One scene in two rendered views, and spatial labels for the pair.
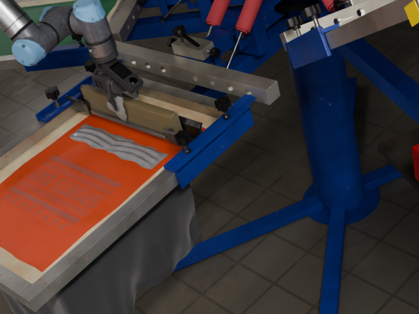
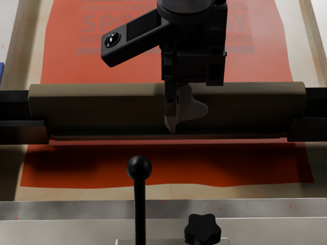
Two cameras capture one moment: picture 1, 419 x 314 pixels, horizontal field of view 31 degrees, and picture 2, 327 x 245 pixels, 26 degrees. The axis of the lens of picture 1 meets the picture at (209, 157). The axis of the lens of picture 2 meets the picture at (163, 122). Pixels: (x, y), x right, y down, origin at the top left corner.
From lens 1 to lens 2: 2.35 m
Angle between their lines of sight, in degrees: 86
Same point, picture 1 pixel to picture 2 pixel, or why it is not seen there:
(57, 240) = not seen: outside the picture
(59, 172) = not seen: hidden behind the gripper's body
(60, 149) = (258, 62)
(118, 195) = (63, 40)
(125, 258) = not seen: hidden behind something
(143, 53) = (311, 229)
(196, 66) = (120, 235)
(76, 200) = (120, 16)
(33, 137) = (320, 47)
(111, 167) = (124, 68)
